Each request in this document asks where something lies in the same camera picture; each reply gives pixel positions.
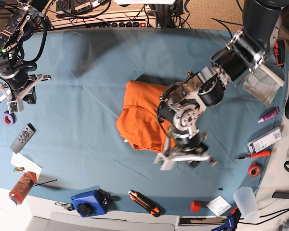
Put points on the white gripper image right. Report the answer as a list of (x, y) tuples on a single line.
[(168, 157)]

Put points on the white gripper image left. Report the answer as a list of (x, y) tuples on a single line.
[(27, 93)]

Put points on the orange t-shirt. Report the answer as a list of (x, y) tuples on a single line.
[(137, 122)]

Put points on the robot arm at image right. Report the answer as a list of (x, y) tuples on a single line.
[(183, 102)]

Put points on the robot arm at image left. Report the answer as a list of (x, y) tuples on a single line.
[(17, 81)]

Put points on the purple tape roll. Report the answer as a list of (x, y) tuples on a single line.
[(9, 118)]

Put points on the grey remote control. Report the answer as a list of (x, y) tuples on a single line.
[(24, 136)]

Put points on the small red cube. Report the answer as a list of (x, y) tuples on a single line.
[(195, 206)]

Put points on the white square card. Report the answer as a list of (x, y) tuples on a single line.
[(218, 206)]

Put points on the translucent plastic cup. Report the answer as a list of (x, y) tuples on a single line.
[(246, 203)]

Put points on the red tape roll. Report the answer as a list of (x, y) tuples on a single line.
[(254, 170)]

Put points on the orange black utility knife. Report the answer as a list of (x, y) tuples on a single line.
[(145, 202)]

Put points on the blue-grey table cloth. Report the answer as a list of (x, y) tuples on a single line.
[(77, 141)]

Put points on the white paper card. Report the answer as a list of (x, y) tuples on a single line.
[(18, 160)]

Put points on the blue black bar clamp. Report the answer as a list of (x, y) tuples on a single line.
[(230, 223)]

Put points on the small AA battery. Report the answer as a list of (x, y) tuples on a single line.
[(18, 169)]

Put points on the clear packaged bit set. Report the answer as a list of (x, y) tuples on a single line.
[(264, 141)]

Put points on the black zip tie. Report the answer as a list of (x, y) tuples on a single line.
[(43, 183)]

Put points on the black power adapter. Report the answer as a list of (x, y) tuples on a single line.
[(281, 194)]

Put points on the purple glue tube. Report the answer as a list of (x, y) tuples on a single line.
[(269, 115)]

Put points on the red drink can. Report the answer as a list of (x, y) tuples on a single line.
[(22, 187)]

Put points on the leaf pattern booklet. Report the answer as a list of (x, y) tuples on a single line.
[(263, 84)]

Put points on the blue box with black knob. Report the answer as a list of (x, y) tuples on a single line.
[(92, 203)]

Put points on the black power strip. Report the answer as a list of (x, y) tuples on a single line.
[(67, 23)]

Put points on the orange black clamp tool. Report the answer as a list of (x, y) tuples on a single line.
[(279, 52)]

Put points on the red handled screwdriver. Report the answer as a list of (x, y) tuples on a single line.
[(256, 155)]

